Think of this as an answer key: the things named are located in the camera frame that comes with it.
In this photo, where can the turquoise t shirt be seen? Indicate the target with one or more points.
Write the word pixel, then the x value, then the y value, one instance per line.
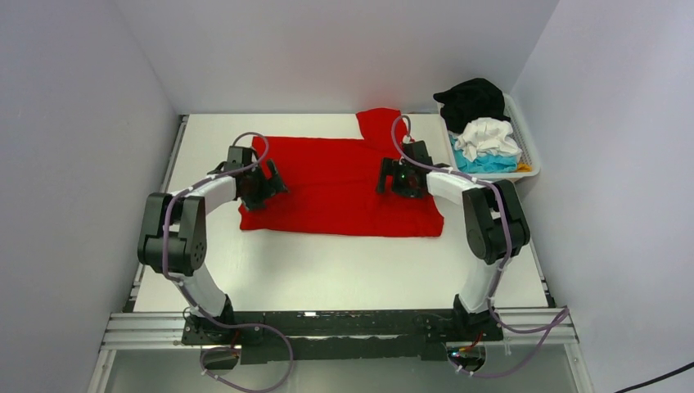
pixel 489 164

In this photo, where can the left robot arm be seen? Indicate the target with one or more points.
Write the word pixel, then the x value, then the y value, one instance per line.
pixel 173 235

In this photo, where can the black t shirt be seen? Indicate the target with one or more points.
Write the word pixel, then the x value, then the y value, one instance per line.
pixel 470 100

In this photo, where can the white laundry basket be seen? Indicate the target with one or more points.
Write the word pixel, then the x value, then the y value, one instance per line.
pixel 521 134

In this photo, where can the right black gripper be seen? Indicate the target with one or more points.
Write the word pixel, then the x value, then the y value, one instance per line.
pixel 392 168

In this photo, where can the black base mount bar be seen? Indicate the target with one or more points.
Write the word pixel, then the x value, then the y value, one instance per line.
pixel 265 336

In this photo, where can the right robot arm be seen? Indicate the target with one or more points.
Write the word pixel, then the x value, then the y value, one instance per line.
pixel 495 223

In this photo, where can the white t shirt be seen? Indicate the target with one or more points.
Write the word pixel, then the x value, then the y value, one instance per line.
pixel 487 137

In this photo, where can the red t shirt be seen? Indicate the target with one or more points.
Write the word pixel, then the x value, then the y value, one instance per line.
pixel 332 185

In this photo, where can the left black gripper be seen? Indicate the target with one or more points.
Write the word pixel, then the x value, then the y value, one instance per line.
pixel 273 185

